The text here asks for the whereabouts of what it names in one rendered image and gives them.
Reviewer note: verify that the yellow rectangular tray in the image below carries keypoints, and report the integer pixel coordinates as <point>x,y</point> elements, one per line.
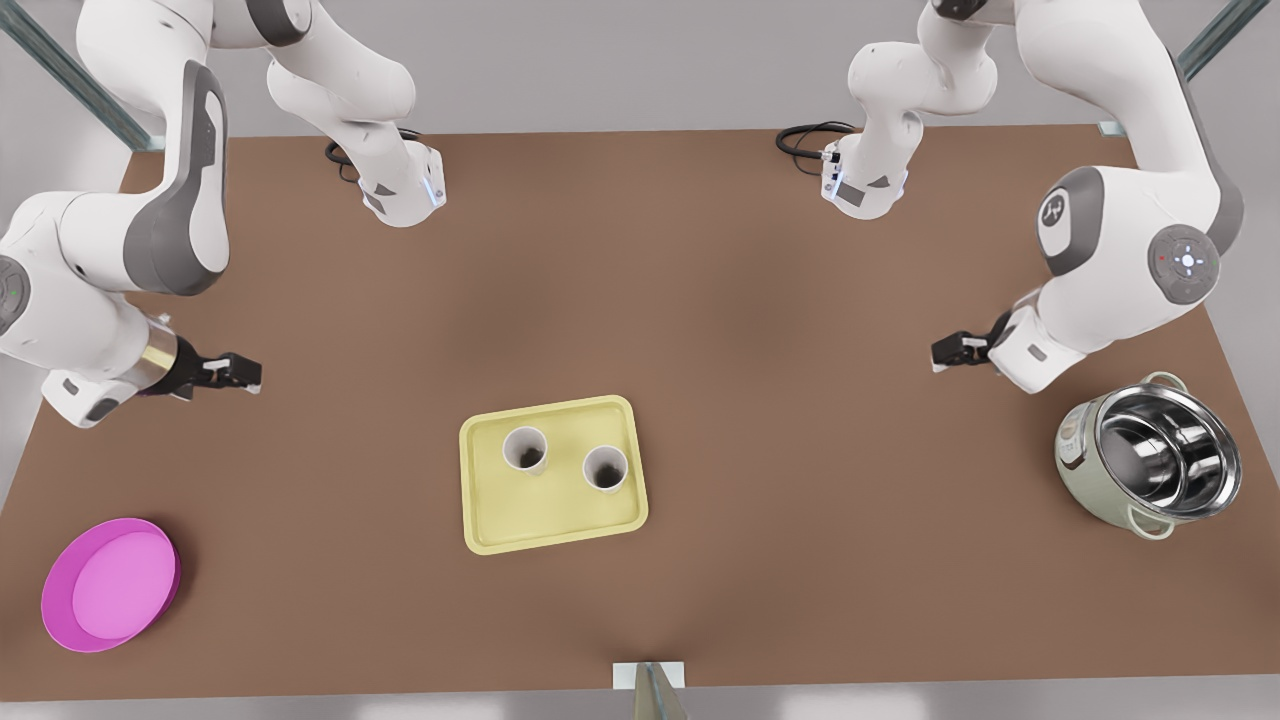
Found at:
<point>552,473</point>

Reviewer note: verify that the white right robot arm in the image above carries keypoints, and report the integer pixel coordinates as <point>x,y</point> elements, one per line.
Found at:
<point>180,215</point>

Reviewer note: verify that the pink round plate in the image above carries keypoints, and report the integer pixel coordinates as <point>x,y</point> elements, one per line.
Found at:
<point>110,585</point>

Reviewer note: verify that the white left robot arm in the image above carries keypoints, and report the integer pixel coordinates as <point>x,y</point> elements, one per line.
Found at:
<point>1110,230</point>

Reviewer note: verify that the silver frame post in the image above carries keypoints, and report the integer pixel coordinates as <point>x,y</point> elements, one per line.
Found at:
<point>652,690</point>
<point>1205,45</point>
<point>75,75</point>

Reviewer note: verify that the white IKEA cup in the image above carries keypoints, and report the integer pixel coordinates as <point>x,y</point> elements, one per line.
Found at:
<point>605,467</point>
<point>525,449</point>

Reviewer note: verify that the pale green steel pot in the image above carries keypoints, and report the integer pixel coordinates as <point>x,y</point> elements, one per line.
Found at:
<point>1150,455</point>

